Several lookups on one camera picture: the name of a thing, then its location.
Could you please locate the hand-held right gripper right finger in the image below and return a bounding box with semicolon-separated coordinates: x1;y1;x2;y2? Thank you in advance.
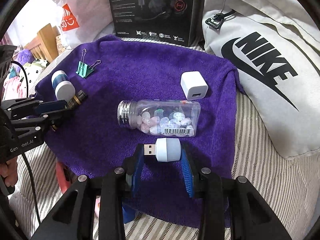
179;144;293;240

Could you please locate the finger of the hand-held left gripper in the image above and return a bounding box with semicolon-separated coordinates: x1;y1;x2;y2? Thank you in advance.
11;109;75;132
1;99;68;117

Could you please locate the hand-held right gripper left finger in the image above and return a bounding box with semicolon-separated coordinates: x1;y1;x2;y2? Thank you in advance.
30;144;147;240

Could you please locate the blue and white jar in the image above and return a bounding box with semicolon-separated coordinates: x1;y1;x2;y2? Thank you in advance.
51;70;76;102

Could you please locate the white USB light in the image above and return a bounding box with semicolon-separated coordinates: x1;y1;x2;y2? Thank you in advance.
143;138;185;162

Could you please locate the dark bottle gold cap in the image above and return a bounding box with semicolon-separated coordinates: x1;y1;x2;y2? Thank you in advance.
65;90;89;109

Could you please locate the green binder clip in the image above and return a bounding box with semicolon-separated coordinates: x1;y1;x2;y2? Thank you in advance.
75;48;102;79

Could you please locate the clear bottle of tablets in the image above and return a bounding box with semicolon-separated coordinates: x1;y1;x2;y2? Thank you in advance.
117;100;202;138

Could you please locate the white charger cube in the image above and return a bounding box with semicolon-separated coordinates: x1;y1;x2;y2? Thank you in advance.
180;72;209;101

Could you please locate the person's left hand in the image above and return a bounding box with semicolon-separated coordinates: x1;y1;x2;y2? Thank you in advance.
0;158;18;188

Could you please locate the pink cloth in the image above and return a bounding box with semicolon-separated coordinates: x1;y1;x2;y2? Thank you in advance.
2;76;26;101

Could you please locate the purple plush toy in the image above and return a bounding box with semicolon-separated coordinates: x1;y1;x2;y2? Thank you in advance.
16;49;33;65

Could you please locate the patterned box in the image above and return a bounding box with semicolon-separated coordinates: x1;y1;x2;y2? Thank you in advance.
55;33;66;56

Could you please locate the wooden headboard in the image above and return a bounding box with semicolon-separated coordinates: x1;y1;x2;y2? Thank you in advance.
24;23;61;63

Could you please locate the purple towel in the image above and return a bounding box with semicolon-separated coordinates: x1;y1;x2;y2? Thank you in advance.
35;34;245;227

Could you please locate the white plastic shopping bag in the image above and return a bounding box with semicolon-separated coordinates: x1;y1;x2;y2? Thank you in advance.
51;0;116;50

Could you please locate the grey fabric bag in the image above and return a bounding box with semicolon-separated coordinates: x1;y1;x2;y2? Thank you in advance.
202;0;320;161

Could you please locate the black headphone box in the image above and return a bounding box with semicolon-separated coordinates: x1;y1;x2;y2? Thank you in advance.
106;0;197;48

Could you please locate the black cable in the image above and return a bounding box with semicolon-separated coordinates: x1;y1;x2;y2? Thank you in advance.
9;59;42;226

